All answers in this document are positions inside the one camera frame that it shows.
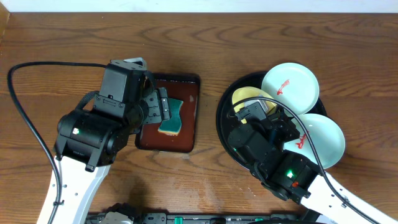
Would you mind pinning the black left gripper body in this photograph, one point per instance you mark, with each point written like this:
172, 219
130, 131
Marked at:
154, 115

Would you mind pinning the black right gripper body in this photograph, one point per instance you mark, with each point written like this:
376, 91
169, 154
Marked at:
284, 131

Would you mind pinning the green yellow sponge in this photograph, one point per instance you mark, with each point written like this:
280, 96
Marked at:
173, 125

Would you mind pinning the light green plate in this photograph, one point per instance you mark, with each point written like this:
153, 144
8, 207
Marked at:
327, 137
292, 84

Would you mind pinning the yellow plate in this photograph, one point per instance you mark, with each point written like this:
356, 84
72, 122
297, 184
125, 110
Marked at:
250, 91

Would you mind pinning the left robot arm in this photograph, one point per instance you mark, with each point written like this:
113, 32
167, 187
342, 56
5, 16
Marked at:
88, 141

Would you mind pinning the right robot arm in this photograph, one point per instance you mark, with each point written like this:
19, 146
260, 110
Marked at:
290, 158

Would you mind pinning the rectangular brown water tray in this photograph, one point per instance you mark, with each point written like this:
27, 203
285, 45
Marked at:
185, 87

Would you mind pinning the round black tray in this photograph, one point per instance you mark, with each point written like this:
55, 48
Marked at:
225, 122

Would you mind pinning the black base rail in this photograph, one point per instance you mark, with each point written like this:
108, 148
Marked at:
124, 213

